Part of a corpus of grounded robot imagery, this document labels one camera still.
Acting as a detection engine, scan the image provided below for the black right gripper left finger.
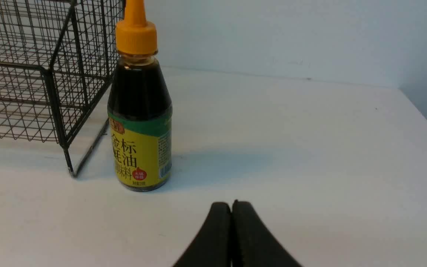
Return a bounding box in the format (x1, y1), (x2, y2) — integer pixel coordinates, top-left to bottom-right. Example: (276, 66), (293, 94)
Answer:
(174, 202), (231, 267)

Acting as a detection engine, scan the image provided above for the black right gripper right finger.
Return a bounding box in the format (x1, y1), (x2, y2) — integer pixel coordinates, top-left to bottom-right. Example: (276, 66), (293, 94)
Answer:
(231, 200), (301, 267)

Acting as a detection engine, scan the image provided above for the oyster sauce bottle orange cap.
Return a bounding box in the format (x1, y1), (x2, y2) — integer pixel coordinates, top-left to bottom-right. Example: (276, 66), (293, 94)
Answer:
(107, 0), (173, 192)

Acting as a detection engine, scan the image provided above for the black wire mesh rack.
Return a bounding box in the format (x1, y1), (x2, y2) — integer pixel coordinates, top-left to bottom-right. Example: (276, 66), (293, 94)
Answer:
(0, 0), (126, 178)

